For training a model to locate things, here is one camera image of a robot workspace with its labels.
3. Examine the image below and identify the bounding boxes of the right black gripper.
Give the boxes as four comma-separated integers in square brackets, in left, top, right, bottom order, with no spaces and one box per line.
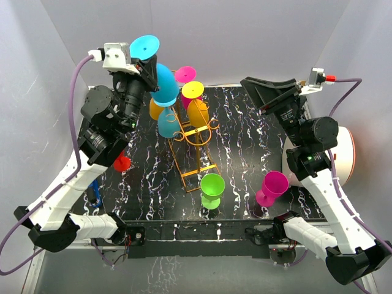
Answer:
[242,77,306,147]

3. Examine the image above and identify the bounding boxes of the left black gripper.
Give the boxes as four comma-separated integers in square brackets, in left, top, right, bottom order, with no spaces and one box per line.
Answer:
[115,54,160,132]

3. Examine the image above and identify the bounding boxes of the magenta plastic wine glass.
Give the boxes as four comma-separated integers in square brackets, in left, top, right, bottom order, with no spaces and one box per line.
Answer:
[175,66,197,110]

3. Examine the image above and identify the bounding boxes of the yellow-orange plastic wine glass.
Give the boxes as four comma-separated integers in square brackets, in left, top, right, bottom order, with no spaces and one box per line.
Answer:
[149,98,165,121]

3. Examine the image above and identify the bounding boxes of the light blue plastic wine glass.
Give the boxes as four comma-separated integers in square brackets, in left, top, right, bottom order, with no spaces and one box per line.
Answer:
[157,108,181,138]

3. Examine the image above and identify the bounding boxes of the orange plastic wine glass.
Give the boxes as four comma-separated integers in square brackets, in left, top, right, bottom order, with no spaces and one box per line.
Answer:
[181,81,209,128]

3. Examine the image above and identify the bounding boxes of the green plastic wine glass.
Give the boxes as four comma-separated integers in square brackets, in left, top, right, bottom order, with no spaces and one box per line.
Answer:
[200,173,225,210]

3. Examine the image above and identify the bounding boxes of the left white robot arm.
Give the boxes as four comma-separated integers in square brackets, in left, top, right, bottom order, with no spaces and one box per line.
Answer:
[14,55,159,252]

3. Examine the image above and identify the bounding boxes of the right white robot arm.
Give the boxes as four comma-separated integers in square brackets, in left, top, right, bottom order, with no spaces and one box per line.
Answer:
[240,77,391,285]

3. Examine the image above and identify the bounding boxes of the red plastic wine glass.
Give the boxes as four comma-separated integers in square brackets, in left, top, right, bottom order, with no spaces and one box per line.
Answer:
[113,151,132,172]

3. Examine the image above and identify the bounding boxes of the white cylindrical lamp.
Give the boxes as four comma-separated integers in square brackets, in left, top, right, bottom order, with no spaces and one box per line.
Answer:
[282,126,356,187]

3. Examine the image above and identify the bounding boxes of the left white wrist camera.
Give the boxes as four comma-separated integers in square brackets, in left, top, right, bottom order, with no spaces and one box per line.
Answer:
[88,42,140,75]

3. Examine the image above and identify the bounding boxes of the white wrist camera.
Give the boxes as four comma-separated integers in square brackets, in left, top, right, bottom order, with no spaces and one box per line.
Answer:
[300,67,337,95]
[88,42,140,75]

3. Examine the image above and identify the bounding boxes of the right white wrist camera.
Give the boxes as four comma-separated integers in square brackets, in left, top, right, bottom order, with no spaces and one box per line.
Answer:
[300,67,337,95]

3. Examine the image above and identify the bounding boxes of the gold wire wine glass rack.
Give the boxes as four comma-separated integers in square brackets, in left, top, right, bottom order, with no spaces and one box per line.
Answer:
[167,83,220,193]

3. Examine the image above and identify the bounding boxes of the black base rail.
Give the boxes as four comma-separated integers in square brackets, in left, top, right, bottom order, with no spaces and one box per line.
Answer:
[100,219,307,260]

